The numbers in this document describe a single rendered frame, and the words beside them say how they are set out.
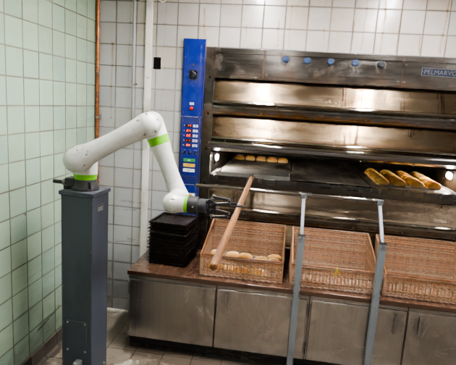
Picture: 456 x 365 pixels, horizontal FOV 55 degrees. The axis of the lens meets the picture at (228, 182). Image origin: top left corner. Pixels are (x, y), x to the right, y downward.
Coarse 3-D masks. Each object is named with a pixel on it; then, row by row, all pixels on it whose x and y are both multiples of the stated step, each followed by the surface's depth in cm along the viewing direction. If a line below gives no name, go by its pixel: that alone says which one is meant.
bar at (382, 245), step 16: (256, 192) 292; (272, 192) 290; (288, 192) 289; (304, 208) 283; (304, 240) 269; (384, 256) 264; (368, 320) 276; (368, 336) 274; (288, 352) 283; (368, 352) 275
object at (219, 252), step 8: (248, 184) 289; (240, 200) 245; (240, 208) 231; (232, 216) 213; (232, 224) 200; (224, 232) 188; (224, 240) 177; (224, 248) 171; (216, 256) 159; (216, 264) 154
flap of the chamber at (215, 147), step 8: (208, 144) 314; (216, 144) 313; (248, 152) 326; (256, 152) 321; (264, 152) 316; (272, 152) 311; (280, 152) 307; (288, 152) 307; (296, 152) 306; (304, 152) 305; (312, 152) 304; (320, 152) 304; (352, 160) 316; (368, 160) 306; (376, 160) 301; (384, 160) 298; (392, 160) 297; (400, 160) 297; (408, 160) 296; (416, 160) 295; (424, 160) 295; (448, 168) 311
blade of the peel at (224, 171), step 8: (224, 168) 360; (232, 168) 363; (240, 168) 365; (240, 176) 330; (248, 176) 329; (256, 176) 328; (264, 176) 327; (272, 176) 327; (280, 176) 340; (288, 176) 342
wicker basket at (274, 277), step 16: (224, 224) 333; (240, 224) 332; (256, 224) 330; (272, 224) 329; (208, 240) 318; (240, 240) 331; (256, 240) 329; (272, 240) 328; (208, 256) 291; (224, 256) 289; (256, 256) 328; (208, 272) 293; (224, 272) 292; (240, 272) 290; (272, 272) 287
